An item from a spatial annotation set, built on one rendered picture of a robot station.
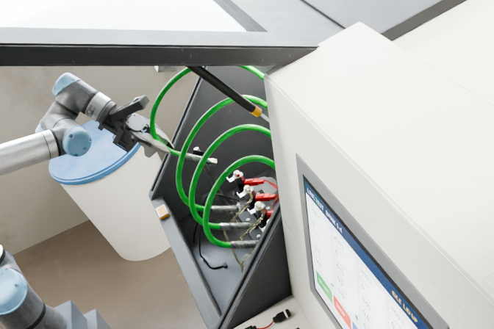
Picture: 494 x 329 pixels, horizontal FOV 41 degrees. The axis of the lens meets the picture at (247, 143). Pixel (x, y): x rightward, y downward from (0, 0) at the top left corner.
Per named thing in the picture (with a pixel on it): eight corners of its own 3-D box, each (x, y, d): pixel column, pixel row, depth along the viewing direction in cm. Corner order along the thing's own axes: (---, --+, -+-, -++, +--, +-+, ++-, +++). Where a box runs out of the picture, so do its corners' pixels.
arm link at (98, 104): (104, 88, 186) (89, 100, 179) (117, 97, 186) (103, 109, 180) (95, 107, 190) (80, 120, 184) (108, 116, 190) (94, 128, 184)
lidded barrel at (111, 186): (188, 183, 375) (140, 97, 339) (201, 242, 333) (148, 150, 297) (106, 219, 376) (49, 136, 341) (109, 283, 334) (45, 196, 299)
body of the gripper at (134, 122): (141, 142, 191) (106, 118, 191) (152, 120, 187) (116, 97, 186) (129, 154, 185) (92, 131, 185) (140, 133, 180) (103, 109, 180)
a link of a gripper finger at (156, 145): (163, 164, 186) (137, 144, 187) (171, 149, 183) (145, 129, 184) (157, 169, 184) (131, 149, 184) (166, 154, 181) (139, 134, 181)
